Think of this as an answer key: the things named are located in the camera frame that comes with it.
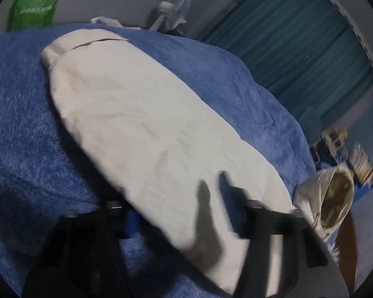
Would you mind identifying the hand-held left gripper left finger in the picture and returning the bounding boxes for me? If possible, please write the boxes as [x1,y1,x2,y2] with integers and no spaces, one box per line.
[22,201,141,298]

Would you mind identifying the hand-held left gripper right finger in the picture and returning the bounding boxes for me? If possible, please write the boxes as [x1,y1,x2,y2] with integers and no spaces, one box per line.
[220,172,330,298]

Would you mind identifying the cream puffer jacket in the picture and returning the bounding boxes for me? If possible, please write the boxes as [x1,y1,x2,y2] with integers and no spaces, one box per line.
[40,29,355,297]

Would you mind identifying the teal chair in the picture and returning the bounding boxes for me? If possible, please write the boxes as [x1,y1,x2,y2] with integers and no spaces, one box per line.
[298,107,323,146]

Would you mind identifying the small white rack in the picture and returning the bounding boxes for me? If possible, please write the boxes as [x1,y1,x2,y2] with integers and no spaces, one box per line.
[322,128,348,156]

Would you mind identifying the pile of books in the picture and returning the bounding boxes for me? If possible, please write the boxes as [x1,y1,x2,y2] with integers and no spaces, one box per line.
[348,143,373,190]

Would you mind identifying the blue fleece blanket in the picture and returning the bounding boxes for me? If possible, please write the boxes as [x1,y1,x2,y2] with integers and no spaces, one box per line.
[0,22,317,298]

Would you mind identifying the teal curtain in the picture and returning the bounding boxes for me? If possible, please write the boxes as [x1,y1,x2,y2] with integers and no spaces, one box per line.
[202,0,373,121]

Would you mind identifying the white desk fan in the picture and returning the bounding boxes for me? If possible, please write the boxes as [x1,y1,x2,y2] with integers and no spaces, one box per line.
[148,0,193,33]

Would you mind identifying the white crumpled cloth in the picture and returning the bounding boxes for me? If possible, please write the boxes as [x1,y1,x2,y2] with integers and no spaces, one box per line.
[90,16,122,27]

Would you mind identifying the green plastic bag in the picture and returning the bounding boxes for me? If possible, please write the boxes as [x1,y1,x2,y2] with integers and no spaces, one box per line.
[8,0,64,32]

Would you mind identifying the brown wooden bed frame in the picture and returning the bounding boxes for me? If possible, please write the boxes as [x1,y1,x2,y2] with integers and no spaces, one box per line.
[337,211,360,292]

